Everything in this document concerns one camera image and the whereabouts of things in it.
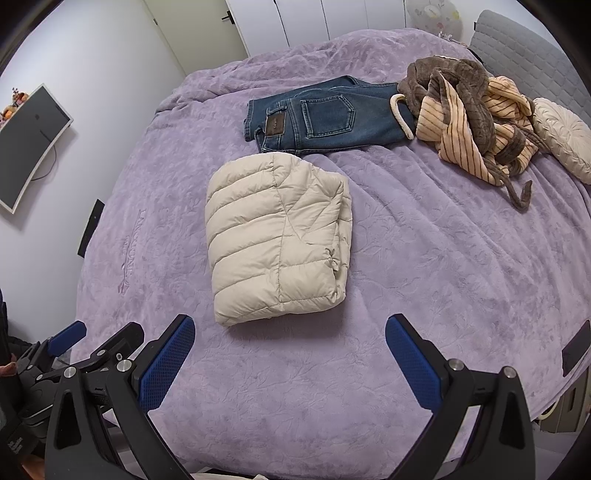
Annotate blue denim jeans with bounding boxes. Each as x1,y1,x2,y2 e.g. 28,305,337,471
243,76,416,156

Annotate curved black monitor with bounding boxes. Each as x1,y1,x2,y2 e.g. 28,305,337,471
0,83,75,214

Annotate white wardrobe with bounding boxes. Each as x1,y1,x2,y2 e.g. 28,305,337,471
226,0,409,58

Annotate black fabric tag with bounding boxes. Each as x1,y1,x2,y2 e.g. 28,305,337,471
561,320,591,376
78,199,105,258

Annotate cream pleated round cushion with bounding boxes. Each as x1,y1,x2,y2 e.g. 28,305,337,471
531,97,591,185

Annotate black monitor cable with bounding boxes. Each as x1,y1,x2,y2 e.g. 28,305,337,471
32,143,58,182

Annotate white door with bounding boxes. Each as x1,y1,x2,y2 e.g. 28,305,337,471
144,0,250,77

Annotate cream quilted down jacket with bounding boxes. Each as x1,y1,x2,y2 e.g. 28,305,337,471
205,153,354,328

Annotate artificial flower bunch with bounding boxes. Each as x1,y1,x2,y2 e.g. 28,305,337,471
0,88,31,125

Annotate purple plush blanket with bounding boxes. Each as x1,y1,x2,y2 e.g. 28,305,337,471
69,28,591,476

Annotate beige storage box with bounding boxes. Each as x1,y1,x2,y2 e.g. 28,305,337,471
538,369,591,435

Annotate round floral wall decor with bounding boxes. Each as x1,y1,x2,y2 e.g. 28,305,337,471
404,0,465,40

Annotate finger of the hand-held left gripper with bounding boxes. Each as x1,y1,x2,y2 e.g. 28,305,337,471
90,322,145,370
18,320,88,370

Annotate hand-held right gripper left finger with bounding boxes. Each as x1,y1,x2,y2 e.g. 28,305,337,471
45,314,196,480

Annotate grey quilted headboard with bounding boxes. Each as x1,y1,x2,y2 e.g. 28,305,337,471
468,10,591,121

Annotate striped cream fleece robe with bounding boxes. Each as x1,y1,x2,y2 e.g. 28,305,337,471
390,55,540,213

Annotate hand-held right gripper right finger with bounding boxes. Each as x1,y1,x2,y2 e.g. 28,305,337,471
385,314,539,480

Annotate dark cloth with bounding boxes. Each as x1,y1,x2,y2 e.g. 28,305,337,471
0,286,33,365

